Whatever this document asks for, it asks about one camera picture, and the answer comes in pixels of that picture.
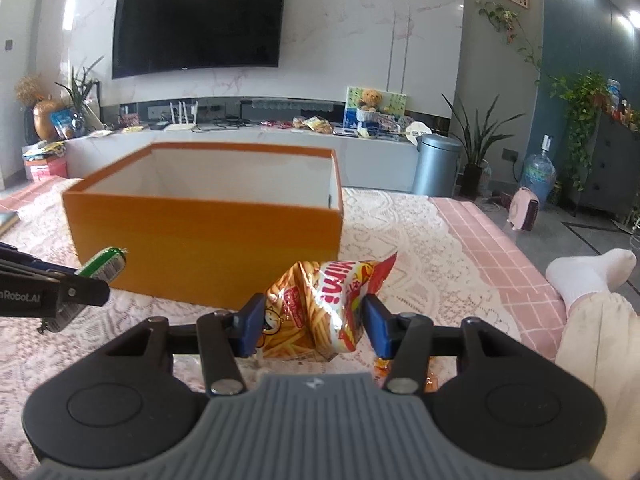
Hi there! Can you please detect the green sausage stick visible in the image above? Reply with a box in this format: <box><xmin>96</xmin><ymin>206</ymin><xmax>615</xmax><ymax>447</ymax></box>
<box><xmin>37</xmin><ymin>247</ymin><xmax>127</xmax><ymax>335</ymax></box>

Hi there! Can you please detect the red fries snack bag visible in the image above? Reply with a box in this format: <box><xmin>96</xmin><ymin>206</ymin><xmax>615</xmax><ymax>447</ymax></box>
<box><xmin>257</xmin><ymin>255</ymin><xmax>397</xmax><ymax>362</ymax></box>

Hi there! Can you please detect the red spicy meat packet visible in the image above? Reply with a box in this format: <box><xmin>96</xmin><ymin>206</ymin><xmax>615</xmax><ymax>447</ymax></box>
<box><xmin>373</xmin><ymin>358</ymin><xmax>439</xmax><ymax>394</ymax></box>

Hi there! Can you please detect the white lace tablecloth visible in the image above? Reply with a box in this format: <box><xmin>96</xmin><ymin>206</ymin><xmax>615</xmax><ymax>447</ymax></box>
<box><xmin>1</xmin><ymin>188</ymin><xmax>566</xmax><ymax>476</ymax></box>

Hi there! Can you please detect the orange cardboard box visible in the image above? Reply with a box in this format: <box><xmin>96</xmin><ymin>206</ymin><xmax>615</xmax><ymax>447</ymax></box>
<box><xmin>62</xmin><ymin>144</ymin><xmax>344</xmax><ymax>310</ymax></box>

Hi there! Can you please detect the brown vase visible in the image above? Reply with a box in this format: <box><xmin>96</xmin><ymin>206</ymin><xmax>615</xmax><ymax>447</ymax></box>
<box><xmin>32</xmin><ymin>100</ymin><xmax>65</xmax><ymax>142</ymax></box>

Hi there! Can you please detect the grey metal trash bin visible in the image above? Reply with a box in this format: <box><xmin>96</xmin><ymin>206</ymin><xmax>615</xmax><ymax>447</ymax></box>
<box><xmin>412</xmin><ymin>133</ymin><xmax>462</xmax><ymax>197</ymax></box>

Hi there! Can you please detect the white tv cabinet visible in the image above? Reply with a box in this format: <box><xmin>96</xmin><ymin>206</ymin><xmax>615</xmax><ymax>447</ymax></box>
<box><xmin>65</xmin><ymin>127</ymin><xmax>418</xmax><ymax>193</ymax></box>

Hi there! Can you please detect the green potted floor plant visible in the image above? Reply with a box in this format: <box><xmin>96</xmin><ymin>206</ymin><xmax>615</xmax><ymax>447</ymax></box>
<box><xmin>442</xmin><ymin>94</ymin><xmax>525</xmax><ymax>200</ymax></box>

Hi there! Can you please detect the potted aloe plant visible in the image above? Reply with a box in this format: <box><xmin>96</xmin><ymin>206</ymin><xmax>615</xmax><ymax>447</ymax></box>
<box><xmin>55</xmin><ymin>56</ymin><xmax>103</xmax><ymax>131</ymax></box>

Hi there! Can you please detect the pink small heater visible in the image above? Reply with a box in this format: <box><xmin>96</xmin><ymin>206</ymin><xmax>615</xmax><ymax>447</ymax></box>
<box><xmin>508</xmin><ymin>186</ymin><xmax>539</xmax><ymax>232</ymax></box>

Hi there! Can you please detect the white wifi router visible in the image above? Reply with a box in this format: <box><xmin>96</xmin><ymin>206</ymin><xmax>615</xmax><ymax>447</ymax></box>
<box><xmin>165</xmin><ymin>101</ymin><xmax>198</xmax><ymax>131</ymax></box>

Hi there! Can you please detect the white sock foot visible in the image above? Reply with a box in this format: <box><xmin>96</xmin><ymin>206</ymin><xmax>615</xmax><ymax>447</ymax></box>
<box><xmin>544</xmin><ymin>248</ymin><xmax>637</xmax><ymax>312</ymax></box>

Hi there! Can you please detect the snack pile on cabinet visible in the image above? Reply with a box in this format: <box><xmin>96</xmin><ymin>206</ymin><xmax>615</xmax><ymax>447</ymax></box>
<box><xmin>292</xmin><ymin>116</ymin><xmax>334</xmax><ymax>134</ymax></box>

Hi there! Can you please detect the teddy bear gift box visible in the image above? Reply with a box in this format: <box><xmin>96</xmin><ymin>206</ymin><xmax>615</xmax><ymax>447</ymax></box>
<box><xmin>343</xmin><ymin>87</ymin><xmax>408</xmax><ymax>136</ymax></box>

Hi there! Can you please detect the blue water jug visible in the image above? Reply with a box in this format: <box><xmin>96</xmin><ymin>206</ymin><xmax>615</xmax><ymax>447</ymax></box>
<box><xmin>520</xmin><ymin>136</ymin><xmax>556</xmax><ymax>209</ymax></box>

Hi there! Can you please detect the beige trouser leg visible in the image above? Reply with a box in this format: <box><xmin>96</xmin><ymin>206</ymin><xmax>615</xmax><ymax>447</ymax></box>
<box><xmin>555</xmin><ymin>292</ymin><xmax>640</xmax><ymax>479</ymax></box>

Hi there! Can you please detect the dark grey drawer cabinet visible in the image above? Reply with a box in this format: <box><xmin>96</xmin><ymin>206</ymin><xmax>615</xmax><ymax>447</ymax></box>
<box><xmin>578</xmin><ymin>114</ymin><xmax>640</xmax><ymax>220</ymax></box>

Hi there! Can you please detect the trailing green ivy plant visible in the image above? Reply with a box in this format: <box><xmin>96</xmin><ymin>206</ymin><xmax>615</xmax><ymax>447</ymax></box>
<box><xmin>550</xmin><ymin>70</ymin><xmax>608</xmax><ymax>192</ymax></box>

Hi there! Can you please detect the black wall television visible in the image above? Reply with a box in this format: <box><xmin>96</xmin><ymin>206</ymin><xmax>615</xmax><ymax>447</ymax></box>
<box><xmin>112</xmin><ymin>0</ymin><xmax>284</xmax><ymax>79</ymax></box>

